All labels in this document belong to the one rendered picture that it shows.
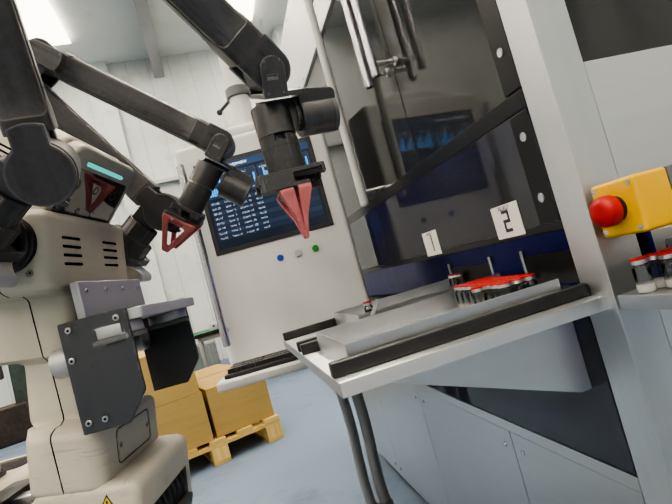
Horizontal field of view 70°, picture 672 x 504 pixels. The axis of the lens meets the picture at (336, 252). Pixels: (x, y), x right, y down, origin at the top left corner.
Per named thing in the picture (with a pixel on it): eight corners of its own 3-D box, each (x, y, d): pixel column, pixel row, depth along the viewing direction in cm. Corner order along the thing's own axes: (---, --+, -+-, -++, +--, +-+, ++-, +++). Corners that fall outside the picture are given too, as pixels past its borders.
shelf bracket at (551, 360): (579, 385, 79) (556, 308, 79) (592, 388, 76) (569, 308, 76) (387, 457, 71) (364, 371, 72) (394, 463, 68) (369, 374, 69)
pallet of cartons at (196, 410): (245, 408, 462) (223, 325, 466) (287, 439, 334) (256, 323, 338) (135, 449, 422) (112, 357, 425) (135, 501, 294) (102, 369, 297)
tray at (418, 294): (452, 290, 133) (449, 278, 133) (504, 288, 108) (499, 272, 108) (336, 325, 126) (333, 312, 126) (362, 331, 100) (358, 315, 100)
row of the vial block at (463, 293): (467, 307, 93) (461, 283, 93) (520, 308, 75) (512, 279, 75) (457, 310, 92) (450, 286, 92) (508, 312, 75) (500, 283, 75)
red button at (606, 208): (614, 224, 64) (605, 195, 64) (638, 219, 60) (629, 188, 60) (590, 231, 63) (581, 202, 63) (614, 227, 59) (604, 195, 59)
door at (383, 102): (369, 202, 162) (323, 37, 165) (422, 164, 117) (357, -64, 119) (368, 203, 162) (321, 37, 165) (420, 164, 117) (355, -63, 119)
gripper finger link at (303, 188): (326, 231, 69) (307, 168, 69) (277, 244, 67) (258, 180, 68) (318, 237, 75) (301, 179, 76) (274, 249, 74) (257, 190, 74)
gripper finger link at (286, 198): (341, 226, 69) (323, 164, 69) (294, 239, 68) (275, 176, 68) (333, 233, 76) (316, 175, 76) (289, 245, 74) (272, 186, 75)
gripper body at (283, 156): (327, 172, 70) (313, 123, 70) (259, 189, 68) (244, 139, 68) (320, 182, 76) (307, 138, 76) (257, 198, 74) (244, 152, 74)
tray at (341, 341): (480, 301, 98) (475, 284, 98) (564, 301, 72) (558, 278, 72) (320, 350, 90) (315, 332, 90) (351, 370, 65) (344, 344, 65)
